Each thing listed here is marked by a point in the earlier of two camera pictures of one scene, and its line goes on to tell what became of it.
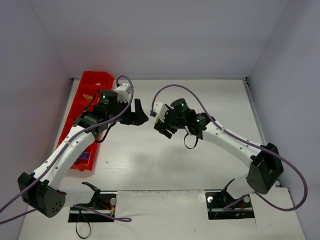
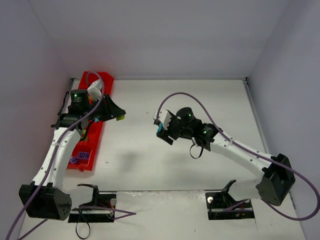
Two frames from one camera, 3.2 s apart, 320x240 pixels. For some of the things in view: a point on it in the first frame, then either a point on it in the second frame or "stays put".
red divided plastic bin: x=87 y=95 stays put
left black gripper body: x=130 y=116 → x=107 y=106
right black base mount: x=222 y=205 stays put
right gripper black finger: x=163 y=131 → x=164 y=135
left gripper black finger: x=140 y=116 → x=109 y=109
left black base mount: x=103 y=202 stays put
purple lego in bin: x=85 y=155 stays put
